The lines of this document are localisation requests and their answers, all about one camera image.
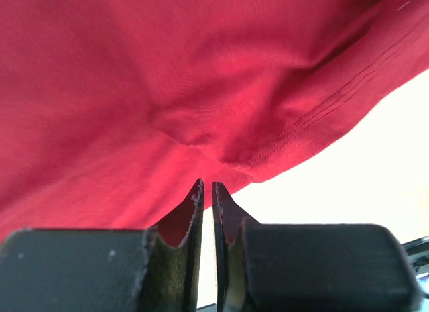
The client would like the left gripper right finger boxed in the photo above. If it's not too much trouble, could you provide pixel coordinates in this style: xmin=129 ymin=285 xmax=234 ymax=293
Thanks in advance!
xmin=212 ymin=183 xmax=422 ymax=311

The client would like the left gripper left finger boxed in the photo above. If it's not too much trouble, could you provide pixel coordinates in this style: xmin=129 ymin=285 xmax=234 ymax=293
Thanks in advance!
xmin=1 ymin=180 xmax=204 ymax=311

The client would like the dark red t-shirt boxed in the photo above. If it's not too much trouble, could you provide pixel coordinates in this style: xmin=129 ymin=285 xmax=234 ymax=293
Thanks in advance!
xmin=1 ymin=0 xmax=428 ymax=238

